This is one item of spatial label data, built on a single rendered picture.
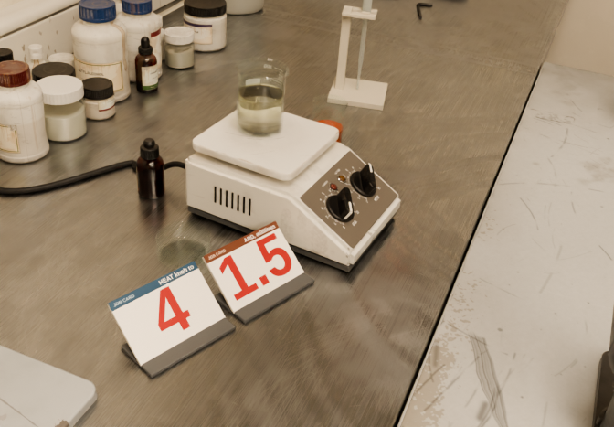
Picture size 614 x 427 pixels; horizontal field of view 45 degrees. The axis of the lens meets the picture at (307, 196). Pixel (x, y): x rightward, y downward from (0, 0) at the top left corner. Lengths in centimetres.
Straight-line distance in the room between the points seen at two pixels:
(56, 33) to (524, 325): 75
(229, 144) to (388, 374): 29
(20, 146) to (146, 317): 34
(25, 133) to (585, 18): 159
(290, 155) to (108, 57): 36
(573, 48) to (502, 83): 97
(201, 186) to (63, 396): 27
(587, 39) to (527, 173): 122
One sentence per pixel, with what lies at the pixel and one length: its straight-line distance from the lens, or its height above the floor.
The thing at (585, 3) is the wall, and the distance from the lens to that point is 215.
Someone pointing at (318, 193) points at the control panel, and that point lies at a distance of 75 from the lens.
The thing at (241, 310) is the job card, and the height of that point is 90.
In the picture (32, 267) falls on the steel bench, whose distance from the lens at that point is 77.
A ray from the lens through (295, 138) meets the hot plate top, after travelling 79.
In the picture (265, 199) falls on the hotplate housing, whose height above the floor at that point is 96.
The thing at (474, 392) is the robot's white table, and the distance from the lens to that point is 66.
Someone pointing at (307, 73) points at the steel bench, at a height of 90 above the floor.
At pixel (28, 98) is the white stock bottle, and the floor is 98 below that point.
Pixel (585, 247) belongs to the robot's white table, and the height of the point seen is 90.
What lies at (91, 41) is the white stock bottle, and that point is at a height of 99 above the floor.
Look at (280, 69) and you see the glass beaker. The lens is 80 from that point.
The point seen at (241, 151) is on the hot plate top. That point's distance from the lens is 76.
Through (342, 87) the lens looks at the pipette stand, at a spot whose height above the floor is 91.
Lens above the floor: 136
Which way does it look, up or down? 33 degrees down
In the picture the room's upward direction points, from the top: 5 degrees clockwise
